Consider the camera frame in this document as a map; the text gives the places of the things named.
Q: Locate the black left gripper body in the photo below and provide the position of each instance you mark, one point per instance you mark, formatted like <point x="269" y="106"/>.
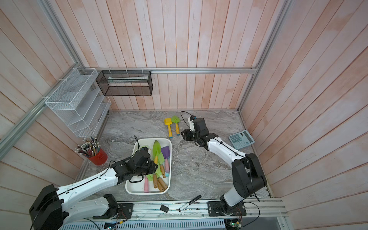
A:
<point x="148" y="168"/>

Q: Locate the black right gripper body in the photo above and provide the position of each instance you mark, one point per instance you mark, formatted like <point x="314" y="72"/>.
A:
<point x="192" y="136"/>

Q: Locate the white plastic storage box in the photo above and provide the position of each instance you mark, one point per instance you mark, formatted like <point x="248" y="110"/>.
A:
<point x="136" y="185"/>

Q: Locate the green shovel yellow handle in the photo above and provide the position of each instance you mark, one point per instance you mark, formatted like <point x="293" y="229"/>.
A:
<point x="176" y="120"/>

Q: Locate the yellow square shovel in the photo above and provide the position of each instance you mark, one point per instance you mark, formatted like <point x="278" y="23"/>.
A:
<point x="168" y="123"/>

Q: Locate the green shovel wooden handle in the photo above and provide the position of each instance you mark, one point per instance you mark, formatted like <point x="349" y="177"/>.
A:
<point x="160" y="182"/>

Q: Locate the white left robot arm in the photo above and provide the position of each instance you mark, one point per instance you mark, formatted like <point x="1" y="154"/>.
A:
<point x="55" y="207"/>

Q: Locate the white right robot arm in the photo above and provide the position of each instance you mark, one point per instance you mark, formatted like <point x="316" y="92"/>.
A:
<point x="247" y="174"/>

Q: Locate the red pencil cup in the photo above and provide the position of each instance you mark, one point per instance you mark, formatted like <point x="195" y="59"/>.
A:
<point x="100" y="158"/>

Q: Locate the light blue calculator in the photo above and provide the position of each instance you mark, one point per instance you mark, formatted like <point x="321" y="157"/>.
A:
<point x="241" y="139"/>

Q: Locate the small black square block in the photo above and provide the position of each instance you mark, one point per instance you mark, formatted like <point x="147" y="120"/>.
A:
<point x="164" y="208"/>

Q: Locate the black marker pen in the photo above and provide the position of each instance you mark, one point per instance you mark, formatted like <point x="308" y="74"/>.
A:
<point x="186" y="205"/>

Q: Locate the green trowel wooden handle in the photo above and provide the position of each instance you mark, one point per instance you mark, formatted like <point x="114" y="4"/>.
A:
<point x="156" y="150"/>

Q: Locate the purple shovel pink handle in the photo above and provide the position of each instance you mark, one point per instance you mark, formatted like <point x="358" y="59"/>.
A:
<point x="166" y="154"/>

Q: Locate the black wire mesh basket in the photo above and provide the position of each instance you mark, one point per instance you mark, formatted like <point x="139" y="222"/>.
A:
<point x="125" y="83"/>

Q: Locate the white wire mesh shelf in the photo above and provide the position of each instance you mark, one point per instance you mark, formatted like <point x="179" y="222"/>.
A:
<point x="80" y="106"/>

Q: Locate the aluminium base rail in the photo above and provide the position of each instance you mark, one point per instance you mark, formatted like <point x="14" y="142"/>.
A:
<point x="266" y="214"/>

